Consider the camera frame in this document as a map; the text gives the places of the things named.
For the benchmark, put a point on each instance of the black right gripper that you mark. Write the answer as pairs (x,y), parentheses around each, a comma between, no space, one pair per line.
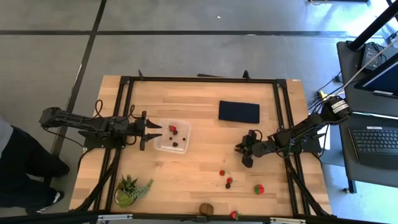
(256,147)

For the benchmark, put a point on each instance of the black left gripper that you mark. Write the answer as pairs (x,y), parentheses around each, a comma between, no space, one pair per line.
(142,130)

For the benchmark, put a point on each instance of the red strawberry large leaves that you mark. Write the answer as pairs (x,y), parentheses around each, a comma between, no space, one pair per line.
(172,127)

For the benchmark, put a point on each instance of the black bumpy blackberry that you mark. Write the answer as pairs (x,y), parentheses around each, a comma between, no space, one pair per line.
(175,132)

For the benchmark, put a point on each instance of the red cherry green stem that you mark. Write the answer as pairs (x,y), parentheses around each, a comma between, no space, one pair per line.
(229,180)
(222,172)

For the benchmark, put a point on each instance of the red and green toy fruit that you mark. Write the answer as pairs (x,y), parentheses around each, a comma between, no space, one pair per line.
(259,189)

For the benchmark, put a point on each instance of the red strawberry small leaves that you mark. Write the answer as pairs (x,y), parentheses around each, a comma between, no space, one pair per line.
(234,214)

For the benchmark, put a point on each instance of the brown kiwi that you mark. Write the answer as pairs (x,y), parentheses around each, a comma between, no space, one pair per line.
(206,209)

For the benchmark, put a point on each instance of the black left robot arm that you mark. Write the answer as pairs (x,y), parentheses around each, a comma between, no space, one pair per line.
(77,119)

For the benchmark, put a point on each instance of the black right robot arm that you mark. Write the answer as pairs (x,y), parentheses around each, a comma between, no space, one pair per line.
(298,135)

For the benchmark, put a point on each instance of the clear plastic tupperware container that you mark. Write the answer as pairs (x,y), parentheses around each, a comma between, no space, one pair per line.
(183,147)

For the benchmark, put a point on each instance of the navy folded cloth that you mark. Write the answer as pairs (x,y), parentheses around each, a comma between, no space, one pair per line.
(239,112)

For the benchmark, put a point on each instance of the potted green succulent plant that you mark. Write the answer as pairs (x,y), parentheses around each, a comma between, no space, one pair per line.
(127,189)

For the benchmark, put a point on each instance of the white label sticker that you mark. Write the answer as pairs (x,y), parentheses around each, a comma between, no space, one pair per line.
(296,80)

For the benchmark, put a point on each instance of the power strip yellow plug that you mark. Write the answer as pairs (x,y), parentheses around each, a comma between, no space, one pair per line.
(322,94)

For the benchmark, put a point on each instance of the person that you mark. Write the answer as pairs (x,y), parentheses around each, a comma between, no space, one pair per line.
(21,155)

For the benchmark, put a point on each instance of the black power adapter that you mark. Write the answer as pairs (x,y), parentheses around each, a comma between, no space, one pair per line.
(369,56)

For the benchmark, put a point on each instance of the black screen blue display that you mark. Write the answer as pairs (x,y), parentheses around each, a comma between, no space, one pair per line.
(385,77)

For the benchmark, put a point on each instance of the black stand pole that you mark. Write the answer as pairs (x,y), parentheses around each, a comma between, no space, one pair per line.
(373,27)

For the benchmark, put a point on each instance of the black aluminium table frame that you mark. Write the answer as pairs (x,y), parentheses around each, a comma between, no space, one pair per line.
(202,79)

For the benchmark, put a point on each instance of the silver metal bracket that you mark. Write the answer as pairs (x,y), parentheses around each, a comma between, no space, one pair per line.
(115,217)
(287,221)

